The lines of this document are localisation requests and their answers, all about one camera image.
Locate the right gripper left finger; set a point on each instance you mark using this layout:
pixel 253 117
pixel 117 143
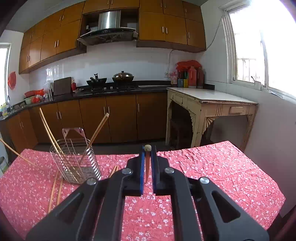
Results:
pixel 94 211

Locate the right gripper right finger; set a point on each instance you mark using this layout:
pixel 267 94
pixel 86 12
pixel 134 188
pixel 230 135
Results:
pixel 201 210

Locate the red floral tablecloth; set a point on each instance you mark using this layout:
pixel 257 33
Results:
pixel 26 189

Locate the lower wooden cabinets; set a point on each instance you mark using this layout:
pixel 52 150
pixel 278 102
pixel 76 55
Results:
pixel 133 118

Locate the wooden cabinets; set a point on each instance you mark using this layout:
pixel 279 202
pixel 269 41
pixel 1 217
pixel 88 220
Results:
pixel 176 25
pixel 133 118

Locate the cream wooden side table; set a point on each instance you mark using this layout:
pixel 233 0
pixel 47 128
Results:
pixel 204 106

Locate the gas stove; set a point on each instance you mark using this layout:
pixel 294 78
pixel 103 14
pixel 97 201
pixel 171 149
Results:
pixel 112 89

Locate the red bottle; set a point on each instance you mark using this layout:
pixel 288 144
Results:
pixel 73 85

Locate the bowls and red bags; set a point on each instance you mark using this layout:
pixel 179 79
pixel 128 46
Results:
pixel 35 96

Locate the brown cutting board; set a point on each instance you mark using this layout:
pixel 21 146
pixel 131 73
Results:
pixel 62 86

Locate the black wok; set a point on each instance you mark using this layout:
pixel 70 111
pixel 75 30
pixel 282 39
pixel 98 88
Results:
pixel 96 82

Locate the yellow dish soap bottle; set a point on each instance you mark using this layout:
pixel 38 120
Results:
pixel 4 110

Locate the lidded steel pot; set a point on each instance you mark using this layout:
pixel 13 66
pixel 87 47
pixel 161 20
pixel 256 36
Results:
pixel 123 78

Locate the bottles and red bag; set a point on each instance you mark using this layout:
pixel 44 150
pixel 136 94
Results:
pixel 188 74

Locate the red hanging bag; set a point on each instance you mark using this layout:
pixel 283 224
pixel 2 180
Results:
pixel 12 80

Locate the steel range hood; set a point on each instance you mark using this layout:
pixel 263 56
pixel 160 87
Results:
pixel 109 26

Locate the right window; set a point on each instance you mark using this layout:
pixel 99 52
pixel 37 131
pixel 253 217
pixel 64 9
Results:
pixel 260 44

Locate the window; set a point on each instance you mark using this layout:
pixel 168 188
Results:
pixel 4 65
pixel 260 44

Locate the left window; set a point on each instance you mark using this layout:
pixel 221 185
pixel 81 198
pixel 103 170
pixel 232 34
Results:
pixel 4 65

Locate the upper wooden cabinets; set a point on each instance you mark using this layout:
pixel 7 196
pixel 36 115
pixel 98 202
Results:
pixel 176 25

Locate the wire utensil holder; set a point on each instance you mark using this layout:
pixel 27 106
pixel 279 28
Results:
pixel 67 152

